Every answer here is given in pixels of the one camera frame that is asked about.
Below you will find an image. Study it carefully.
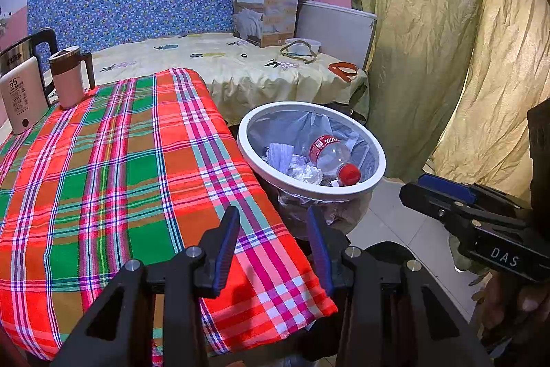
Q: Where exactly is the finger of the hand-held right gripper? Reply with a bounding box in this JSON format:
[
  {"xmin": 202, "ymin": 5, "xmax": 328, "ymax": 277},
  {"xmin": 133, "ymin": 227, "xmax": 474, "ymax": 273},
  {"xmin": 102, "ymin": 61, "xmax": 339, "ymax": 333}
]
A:
[
  {"xmin": 418, "ymin": 173, "xmax": 534, "ymax": 222},
  {"xmin": 399, "ymin": 182, "xmax": 479, "ymax": 233}
]

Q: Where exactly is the white flat panel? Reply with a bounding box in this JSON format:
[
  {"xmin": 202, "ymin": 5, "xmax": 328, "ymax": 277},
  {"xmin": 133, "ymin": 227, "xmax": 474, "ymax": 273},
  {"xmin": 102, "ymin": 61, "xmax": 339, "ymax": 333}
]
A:
[{"xmin": 296, "ymin": 0, "xmax": 379, "ymax": 71}]

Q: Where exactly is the plastic bottle with red label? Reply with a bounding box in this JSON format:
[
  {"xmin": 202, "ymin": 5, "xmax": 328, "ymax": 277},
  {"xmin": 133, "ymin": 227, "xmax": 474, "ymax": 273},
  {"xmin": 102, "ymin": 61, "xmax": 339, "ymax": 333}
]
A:
[{"xmin": 308, "ymin": 135, "xmax": 362, "ymax": 187}]

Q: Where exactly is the white tissue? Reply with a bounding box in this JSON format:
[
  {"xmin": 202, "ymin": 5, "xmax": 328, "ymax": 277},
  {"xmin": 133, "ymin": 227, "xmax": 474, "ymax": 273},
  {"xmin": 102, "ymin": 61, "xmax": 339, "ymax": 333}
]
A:
[{"xmin": 288, "ymin": 163, "xmax": 324, "ymax": 186}]

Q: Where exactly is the white twisted cloth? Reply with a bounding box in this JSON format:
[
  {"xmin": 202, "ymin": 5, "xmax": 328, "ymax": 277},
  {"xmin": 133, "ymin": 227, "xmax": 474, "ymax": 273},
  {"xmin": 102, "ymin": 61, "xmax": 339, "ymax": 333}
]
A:
[{"xmin": 267, "ymin": 142, "xmax": 295, "ymax": 172}]

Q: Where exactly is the pink mug with brown lid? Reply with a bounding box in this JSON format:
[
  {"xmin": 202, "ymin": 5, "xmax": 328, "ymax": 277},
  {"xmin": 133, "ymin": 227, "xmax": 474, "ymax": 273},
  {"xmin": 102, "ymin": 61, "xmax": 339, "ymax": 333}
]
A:
[{"xmin": 48, "ymin": 45, "xmax": 96, "ymax": 110}]

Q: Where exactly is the yellow curtain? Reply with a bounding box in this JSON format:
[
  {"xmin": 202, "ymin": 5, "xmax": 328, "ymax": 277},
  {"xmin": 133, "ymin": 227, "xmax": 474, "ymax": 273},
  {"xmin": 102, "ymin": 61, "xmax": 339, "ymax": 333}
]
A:
[{"xmin": 334, "ymin": 0, "xmax": 550, "ymax": 275}]

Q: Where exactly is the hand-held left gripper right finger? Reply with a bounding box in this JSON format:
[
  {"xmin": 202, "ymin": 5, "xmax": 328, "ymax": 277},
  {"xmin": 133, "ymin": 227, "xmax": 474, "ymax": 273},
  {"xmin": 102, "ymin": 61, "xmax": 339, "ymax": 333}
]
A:
[{"xmin": 306, "ymin": 206, "xmax": 493, "ymax": 367}]

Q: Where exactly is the clear plastic bin liner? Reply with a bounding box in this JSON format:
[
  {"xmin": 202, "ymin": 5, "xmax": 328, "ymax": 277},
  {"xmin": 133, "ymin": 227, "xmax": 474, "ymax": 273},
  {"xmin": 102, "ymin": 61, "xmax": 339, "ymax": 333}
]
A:
[{"xmin": 247, "ymin": 109, "xmax": 379, "ymax": 236}]

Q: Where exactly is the olive strap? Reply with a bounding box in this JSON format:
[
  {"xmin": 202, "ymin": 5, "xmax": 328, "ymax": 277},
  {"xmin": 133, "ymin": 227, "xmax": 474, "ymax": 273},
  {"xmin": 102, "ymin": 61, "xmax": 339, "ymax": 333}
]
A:
[{"xmin": 280, "ymin": 40, "xmax": 319, "ymax": 63}]

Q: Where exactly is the white round bin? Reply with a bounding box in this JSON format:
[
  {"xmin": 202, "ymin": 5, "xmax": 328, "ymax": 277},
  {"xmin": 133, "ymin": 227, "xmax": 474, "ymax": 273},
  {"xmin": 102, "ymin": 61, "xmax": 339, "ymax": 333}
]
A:
[{"xmin": 237, "ymin": 101, "xmax": 386, "ymax": 239}]

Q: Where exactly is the person's right hand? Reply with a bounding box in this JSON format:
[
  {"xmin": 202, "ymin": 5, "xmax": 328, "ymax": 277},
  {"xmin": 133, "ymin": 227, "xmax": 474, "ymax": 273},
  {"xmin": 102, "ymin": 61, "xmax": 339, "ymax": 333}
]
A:
[{"xmin": 477, "ymin": 276, "xmax": 550, "ymax": 330}]

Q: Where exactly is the cardboard quilt box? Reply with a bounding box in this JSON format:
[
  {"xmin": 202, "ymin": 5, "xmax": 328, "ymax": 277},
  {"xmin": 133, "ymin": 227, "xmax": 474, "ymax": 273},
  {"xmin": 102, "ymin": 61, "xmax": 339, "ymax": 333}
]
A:
[{"xmin": 232, "ymin": 0, "xmax": 300, "ymax": 48}]

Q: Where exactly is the plaid tablecloth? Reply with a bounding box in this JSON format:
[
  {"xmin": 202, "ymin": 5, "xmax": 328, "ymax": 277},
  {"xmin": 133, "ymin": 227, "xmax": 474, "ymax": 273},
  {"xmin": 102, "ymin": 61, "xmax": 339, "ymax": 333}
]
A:
[{"xmin": 0, "ymin": 67, "xmax": 338, "ymax": 363}]

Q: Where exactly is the bed with yellow sheet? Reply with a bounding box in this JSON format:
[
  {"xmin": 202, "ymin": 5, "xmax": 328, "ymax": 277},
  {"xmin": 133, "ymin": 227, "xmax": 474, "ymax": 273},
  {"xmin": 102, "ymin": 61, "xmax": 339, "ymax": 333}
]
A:
[{"xmin": 88, "ymin": 32, "xmax": 370, "ymax": 127}]

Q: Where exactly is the cream steel electric kettle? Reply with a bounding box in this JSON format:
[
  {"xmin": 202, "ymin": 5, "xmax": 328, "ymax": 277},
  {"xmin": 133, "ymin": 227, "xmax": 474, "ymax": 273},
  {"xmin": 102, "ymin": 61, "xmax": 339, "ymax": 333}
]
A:
[{"xmin": 0, "ymin": 27, "xmax": 58, "ymax": 136}]

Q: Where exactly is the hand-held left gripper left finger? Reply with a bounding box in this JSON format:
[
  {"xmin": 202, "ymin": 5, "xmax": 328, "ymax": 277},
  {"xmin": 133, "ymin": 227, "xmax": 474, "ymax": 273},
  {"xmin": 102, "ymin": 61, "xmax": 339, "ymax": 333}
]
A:
[{"xmin": 51, "ymin": 205, "xmax": 241, "ymax": 367}]

